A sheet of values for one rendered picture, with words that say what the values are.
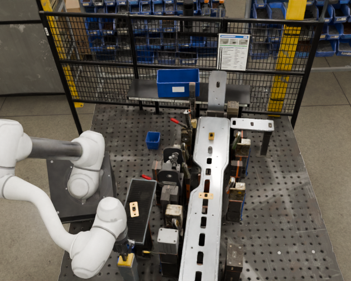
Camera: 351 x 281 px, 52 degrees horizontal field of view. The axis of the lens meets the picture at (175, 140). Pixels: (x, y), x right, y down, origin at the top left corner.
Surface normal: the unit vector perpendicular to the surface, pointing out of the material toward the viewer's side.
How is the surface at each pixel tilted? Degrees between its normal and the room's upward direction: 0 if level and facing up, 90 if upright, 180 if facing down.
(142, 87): 0
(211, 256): 0
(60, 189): 44
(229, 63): 90
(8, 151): 65
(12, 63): 91
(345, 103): 0
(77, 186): 51
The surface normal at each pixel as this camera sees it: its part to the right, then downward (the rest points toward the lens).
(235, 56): -0.14, 0.72
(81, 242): -0.18, -0.69
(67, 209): 0.06, 0.01
